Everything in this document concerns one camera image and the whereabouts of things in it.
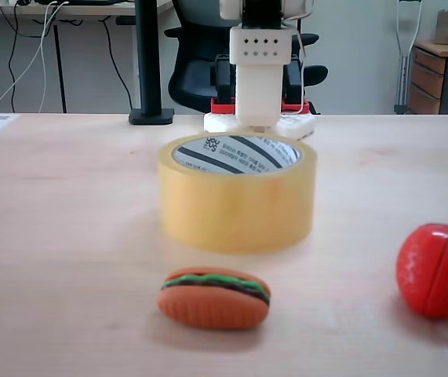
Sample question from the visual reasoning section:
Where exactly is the black office chair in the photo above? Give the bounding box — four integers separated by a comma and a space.
163, 0, 329, 115

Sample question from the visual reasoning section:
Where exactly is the yellowish packing tape roll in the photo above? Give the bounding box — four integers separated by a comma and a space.
157, 132, 319, 254

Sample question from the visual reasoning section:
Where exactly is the black pole stand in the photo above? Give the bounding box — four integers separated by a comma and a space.
128, 0, 176, 126

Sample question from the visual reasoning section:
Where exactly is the metal crutch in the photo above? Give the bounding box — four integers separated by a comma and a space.
394, 0, 424, 115

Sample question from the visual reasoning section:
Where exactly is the wooden drawer cabinet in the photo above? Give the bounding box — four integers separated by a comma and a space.
407, 38, 448, 115

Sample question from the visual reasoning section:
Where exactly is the toy hamburger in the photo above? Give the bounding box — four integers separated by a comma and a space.
156, 266, 271, 330

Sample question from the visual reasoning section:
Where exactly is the red toy tomato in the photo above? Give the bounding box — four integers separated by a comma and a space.
395, 222, 448, 319

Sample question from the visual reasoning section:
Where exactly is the white background desk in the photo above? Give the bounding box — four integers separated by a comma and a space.
0, 2, 177, 115

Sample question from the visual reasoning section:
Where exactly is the black hanging cable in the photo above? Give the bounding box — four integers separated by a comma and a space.
0, 3, 28, 114
100, 17, 135, 112

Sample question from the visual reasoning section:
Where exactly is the white hanging cable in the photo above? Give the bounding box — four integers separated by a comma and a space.
0, 0, 70, 113

